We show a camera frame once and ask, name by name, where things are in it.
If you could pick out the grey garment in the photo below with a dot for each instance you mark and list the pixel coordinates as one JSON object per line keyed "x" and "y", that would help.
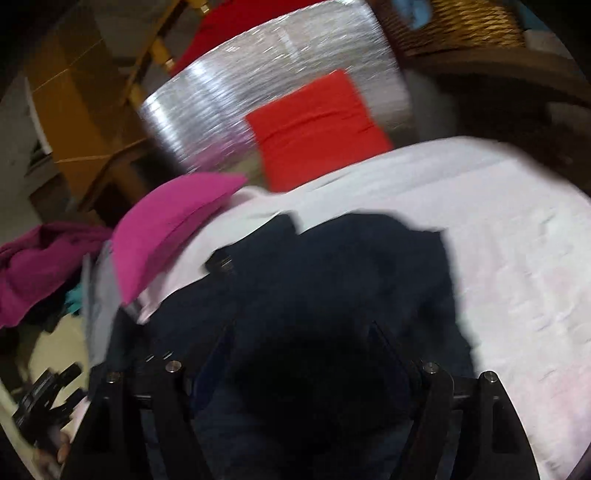
{"x": 99, "y": 304}

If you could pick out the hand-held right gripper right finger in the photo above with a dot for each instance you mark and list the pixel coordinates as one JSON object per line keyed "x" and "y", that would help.
{"x": 392, "y": 351}

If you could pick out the wicker basket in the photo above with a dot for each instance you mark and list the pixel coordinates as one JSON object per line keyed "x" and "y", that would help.
{"x": 461, "y": 23}

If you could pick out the magenta pillow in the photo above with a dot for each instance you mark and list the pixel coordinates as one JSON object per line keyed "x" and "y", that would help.
{"x": 171, "y": 230}

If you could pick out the white quilted bedspread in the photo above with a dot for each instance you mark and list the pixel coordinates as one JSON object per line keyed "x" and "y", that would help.
{"x": 508, "y": 254}

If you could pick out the red cloth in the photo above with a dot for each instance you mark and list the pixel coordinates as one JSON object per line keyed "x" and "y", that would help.
{"x": 231, "y": 27}

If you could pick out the yellow wooden headboard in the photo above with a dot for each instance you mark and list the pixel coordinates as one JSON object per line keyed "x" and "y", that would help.
{"x": 157, "y": 50}

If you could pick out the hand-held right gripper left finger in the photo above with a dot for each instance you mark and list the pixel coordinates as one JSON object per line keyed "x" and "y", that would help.
{"x": 211, "y": 365}

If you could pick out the silver foil insulation sheet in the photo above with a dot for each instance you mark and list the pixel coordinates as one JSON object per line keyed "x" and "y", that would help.
{"x": 258, "y": 78}

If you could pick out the teal garment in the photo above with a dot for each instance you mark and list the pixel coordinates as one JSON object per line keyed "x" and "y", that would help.
{"x": 75, "y": 300}

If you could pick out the dark wooden table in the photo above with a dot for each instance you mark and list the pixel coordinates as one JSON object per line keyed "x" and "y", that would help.
{"x": 498, "y": 87}

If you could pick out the purple garment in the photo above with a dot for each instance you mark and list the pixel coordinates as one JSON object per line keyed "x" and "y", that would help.
{"x": 41, "y": 272}

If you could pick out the blue cloth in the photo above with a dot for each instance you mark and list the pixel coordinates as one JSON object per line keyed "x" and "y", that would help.
{"x": 411, "y": 11}

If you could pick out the dark navy quilted jacket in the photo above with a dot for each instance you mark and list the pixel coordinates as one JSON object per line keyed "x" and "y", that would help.
{"x": 346, "y": 277}

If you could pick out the black garment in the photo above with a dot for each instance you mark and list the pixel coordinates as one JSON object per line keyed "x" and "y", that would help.
{"x": 32, "y": 318}

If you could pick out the red pillow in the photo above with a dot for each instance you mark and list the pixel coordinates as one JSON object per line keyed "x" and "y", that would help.
{"x": 314, "y": 129}

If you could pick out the wooden cabinet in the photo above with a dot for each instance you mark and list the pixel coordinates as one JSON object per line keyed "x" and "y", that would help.
{"x": 78, "y": 101}

